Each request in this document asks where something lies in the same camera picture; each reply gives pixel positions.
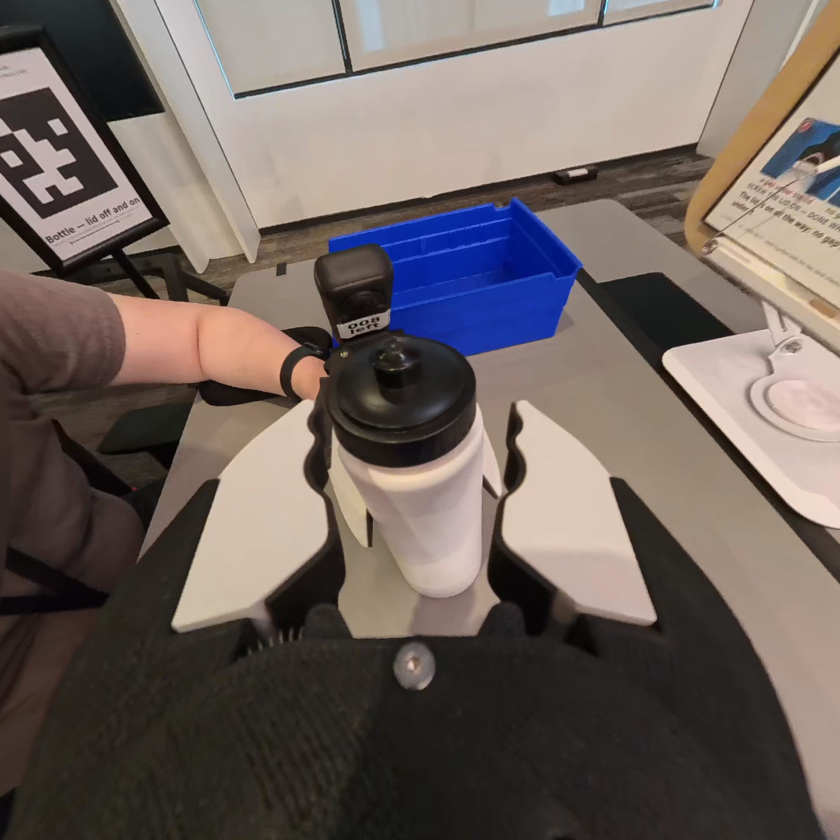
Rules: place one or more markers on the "person's left hand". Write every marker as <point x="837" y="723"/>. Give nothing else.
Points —
<point x="312" y="380"/>

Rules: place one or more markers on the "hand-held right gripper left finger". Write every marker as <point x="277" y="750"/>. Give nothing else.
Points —
<point x="256" y="525"/>

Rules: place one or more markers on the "black bottle lid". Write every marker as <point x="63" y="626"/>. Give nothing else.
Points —
<point x="400" y="420"/>

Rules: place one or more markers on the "white plastic bottle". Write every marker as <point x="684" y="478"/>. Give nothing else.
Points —
<point x="426" y="512"/>

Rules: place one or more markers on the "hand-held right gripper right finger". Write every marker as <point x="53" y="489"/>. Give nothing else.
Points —
<point x="571" y="531"/>

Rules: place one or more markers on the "framed marker poster easel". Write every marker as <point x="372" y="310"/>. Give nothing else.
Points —
<point x="65" y="164"/>

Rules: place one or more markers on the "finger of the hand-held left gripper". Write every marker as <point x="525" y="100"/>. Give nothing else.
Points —
<point x="354" y="512"/>
<point x="492" y="466"/>

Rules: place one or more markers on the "black wristband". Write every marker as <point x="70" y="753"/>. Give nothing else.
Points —
<point x="285" y="374"/>

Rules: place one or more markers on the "person's brown grey shirt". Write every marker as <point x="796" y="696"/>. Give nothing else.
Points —
<point x="52" y="328"/>

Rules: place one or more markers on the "blue plastic bin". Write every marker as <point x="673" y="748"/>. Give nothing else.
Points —
<point x="472" y="315"/>

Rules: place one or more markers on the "large window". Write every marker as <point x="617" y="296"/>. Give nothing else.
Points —
<point x="282" y="39"/>

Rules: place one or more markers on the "instruction board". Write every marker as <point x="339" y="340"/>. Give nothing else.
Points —
<point x="774" y="197"/>

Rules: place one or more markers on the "small black floor device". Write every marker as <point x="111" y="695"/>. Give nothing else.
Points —
<point x="576" y="175"/>

